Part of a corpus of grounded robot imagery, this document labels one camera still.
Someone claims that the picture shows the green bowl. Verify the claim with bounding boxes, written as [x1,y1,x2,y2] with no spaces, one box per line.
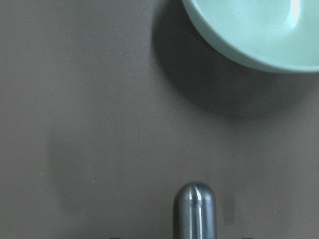
[182,0,319,73]

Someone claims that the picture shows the steel muddler black tip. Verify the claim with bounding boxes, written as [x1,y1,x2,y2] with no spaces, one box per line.
[173,182,217,239]

